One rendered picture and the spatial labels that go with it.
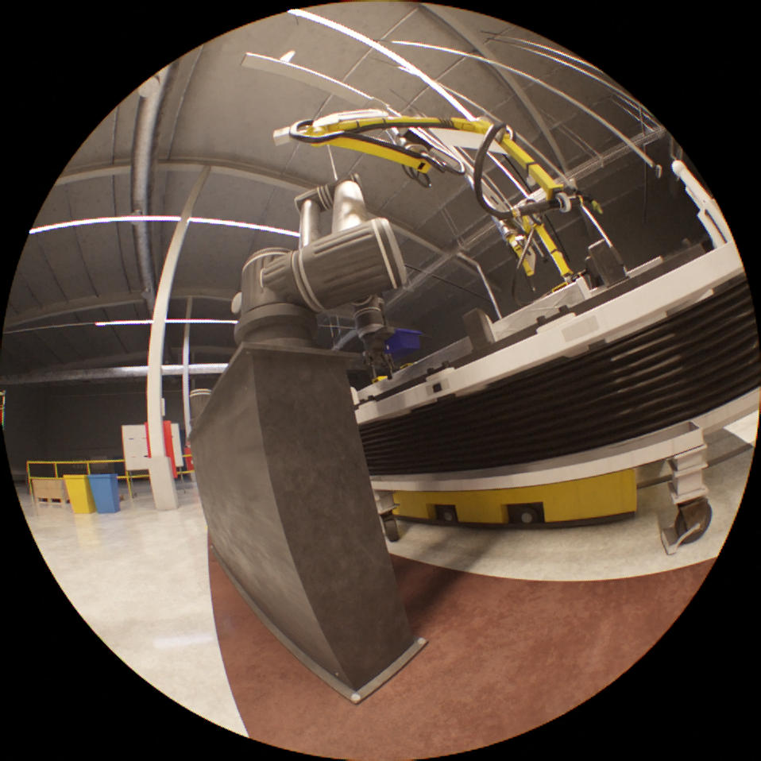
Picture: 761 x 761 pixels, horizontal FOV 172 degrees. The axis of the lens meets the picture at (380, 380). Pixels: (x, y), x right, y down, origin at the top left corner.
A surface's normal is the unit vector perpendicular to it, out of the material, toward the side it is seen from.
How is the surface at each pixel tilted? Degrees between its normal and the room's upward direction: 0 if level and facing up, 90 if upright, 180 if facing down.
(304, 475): 90
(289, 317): 153
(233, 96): 176
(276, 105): 176
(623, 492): 90
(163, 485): 90
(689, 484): 90
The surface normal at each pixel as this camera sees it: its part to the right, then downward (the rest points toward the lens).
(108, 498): 0.61, -0.24
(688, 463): -0.77, 0.04
